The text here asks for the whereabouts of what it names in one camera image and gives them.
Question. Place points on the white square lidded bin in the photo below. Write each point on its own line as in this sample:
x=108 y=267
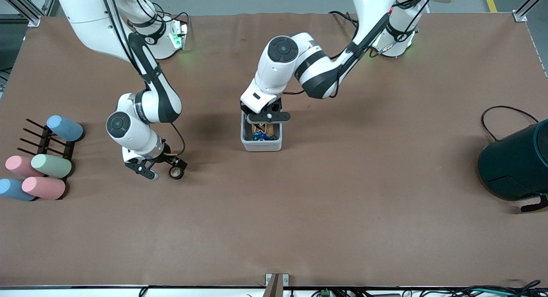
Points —
x=262 y=145

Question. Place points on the right arm base connector plate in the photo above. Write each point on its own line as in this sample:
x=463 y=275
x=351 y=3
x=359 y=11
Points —
x=182 y=34

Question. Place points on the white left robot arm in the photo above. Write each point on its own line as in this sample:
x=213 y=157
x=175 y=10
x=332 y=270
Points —
x=278 y=57

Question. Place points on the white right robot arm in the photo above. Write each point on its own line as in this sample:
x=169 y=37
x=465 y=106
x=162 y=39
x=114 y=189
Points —
x=137 y=126

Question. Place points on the brown cardboard piece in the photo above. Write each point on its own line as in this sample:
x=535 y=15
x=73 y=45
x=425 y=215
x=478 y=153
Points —
x=269 y=129

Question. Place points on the black tape roll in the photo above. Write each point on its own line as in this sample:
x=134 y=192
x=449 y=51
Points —
x=176 y=173

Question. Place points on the blue crumpled wrapper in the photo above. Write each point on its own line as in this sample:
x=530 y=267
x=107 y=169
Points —
x=259 y=137

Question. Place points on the blue plastic cup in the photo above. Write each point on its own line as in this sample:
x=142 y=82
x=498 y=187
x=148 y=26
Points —
x=13 y=189
x=64 y=128

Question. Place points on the green plastic cup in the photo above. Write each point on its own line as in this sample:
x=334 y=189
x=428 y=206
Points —
x=51 y=165

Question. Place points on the dark wooden cup rack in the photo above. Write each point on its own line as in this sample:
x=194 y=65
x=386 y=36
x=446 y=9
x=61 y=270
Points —
x=45 y=146

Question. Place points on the pink plastic cup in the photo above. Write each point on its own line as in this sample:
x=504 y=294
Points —
x=17 y=164
x=43 y=188

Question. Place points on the small green connector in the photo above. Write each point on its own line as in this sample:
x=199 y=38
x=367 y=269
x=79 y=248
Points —
x=325 y=292

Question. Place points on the dark teal round container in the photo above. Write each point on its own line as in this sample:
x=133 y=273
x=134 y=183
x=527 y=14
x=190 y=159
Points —
x=513 y=164

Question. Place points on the black curved stand foot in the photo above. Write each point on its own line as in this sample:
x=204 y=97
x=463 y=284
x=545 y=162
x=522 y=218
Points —
x=535 y=206

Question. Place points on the grey metal camera bracket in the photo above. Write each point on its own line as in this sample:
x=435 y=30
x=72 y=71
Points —
x=276 y=284

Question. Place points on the aluminium frame post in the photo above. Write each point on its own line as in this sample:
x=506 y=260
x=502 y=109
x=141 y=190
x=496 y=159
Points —
x=524 y=10
x=21 y=8

